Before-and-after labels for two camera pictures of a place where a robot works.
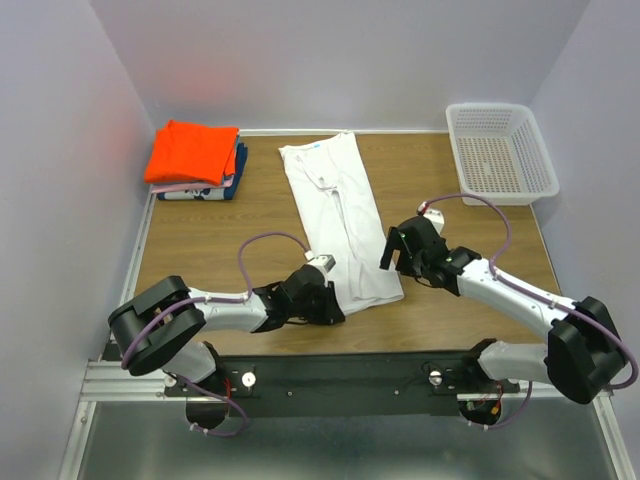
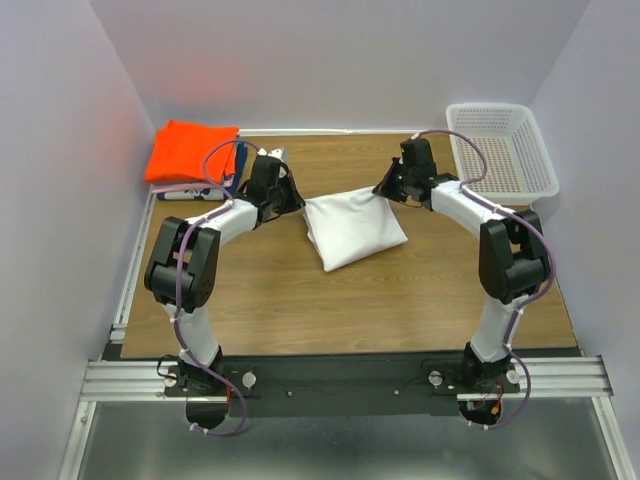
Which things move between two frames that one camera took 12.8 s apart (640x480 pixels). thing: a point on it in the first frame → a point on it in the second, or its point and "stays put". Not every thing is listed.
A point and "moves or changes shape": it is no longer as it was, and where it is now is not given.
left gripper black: (331, 312) → (295, 200)
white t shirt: (342, 219) moves or changes shape
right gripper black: (394, 241) → (384, 188)
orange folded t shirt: (191, 151) stays put
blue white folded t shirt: (214, 194) stays put
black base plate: (343, 384) stays put
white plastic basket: (500, 154) stays put
